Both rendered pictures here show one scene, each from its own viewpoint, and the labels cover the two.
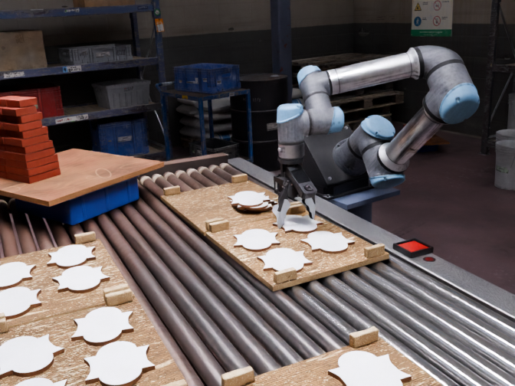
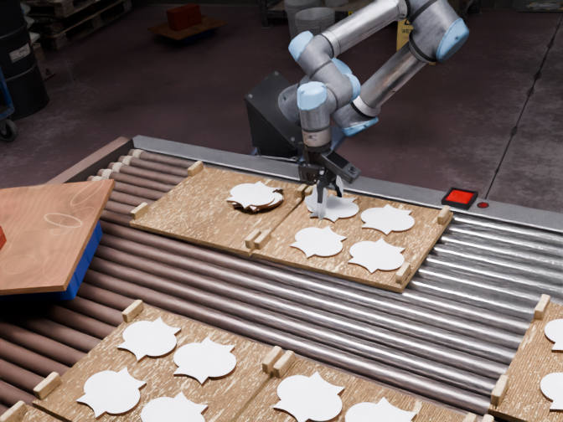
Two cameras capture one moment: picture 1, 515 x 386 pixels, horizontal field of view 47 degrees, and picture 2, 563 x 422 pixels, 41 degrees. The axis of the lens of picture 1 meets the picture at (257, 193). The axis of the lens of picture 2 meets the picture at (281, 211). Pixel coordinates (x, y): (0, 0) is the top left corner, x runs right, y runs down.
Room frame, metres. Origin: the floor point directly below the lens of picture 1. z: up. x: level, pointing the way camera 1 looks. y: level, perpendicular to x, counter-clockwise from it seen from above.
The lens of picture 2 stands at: (0.17, 0.85, 2.01)
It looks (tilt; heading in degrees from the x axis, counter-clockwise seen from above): 31 degrees down; 331
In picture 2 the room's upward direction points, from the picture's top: 8 degrees counter-clockwise
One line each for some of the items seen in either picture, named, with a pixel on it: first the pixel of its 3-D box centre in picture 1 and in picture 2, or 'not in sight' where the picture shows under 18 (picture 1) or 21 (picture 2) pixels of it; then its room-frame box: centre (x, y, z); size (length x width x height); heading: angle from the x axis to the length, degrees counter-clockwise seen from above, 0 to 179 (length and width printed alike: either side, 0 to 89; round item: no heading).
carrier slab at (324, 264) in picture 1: (292, 244); (353, 234); (1.52, -0.09, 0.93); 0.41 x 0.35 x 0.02; 27
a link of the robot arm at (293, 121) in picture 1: (291, 123); (314, 105); (1.68, -0.11, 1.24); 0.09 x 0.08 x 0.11; 104
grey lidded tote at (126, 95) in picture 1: (122, 93); not in sight; (6.01, 1.32, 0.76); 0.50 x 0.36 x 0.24; 129
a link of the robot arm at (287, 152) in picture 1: (290, 150); (316, 135); (1.67, -0.10, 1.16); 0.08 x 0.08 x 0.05
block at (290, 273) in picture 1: (285, 275); (403, 272); (1.29, -0.06, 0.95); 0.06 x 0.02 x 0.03; 117
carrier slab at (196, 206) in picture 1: (228, 204); (223, 207); (1.90, 0.10, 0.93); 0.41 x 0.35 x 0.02; 26
